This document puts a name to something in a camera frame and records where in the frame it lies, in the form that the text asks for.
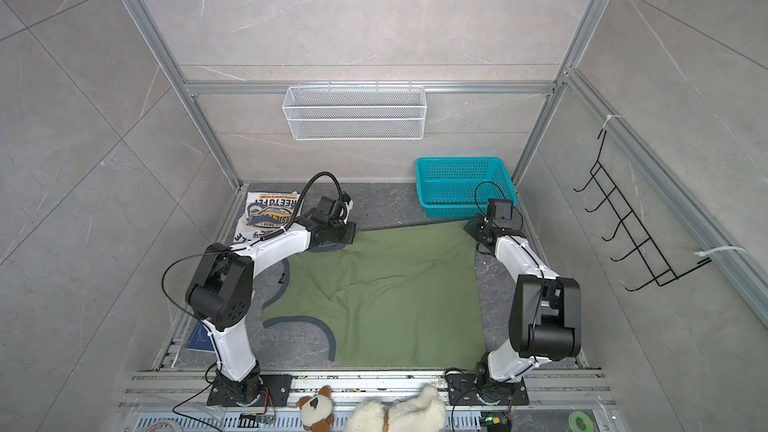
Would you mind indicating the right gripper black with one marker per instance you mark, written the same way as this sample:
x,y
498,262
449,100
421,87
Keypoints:
x,y
473,226

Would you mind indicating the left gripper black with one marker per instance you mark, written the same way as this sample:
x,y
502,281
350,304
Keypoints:
x,y
351,231

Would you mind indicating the teal plastic basket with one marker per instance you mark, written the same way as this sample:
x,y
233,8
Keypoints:
x,y
460,187

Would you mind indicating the white navy-trimmed tank top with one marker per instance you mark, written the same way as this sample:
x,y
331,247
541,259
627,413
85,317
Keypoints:
x,y
263,213

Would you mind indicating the green tank top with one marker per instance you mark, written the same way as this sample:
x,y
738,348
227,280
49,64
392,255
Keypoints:
x,y
395,298

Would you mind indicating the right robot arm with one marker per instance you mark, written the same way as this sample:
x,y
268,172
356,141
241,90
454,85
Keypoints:
x,y
545,321

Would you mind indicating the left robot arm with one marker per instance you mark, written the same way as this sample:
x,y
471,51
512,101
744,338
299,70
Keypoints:
x,y
220,293

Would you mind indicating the blue book yellow label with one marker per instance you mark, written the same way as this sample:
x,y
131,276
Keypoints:
x,y
199,339

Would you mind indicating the brown white plush toy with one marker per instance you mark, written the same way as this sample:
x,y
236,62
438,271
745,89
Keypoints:
x,y
316,411

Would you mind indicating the small green black device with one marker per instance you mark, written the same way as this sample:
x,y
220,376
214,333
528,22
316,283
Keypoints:
x,y
495,422

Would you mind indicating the white fluffy plush toy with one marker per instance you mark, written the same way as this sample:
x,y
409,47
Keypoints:
x,y
424,413

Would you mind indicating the green tape roll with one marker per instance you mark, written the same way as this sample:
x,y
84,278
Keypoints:
x,y
579,421

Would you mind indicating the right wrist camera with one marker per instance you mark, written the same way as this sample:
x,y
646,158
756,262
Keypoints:
x,y
500,211

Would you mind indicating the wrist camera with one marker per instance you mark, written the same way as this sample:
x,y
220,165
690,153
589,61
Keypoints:
x,y
500,211
334,209

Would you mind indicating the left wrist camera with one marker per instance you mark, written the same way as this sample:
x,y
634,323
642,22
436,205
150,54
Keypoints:
x,y
334,209

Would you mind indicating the white wire mesh shelf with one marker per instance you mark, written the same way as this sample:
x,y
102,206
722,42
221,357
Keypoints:
x,y
364,112

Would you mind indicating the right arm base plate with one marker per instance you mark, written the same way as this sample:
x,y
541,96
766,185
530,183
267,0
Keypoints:
x,y
466,389

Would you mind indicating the black wire hook rack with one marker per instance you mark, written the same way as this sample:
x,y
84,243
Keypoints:
x,y
629,223

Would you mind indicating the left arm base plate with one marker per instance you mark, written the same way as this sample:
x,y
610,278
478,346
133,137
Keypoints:
x,y
273,389

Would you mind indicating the white slotted cable duct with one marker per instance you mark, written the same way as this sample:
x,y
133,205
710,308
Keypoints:
x,y
284,421

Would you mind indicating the aluminium frame rail front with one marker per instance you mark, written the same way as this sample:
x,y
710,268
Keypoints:
x,y
548,389

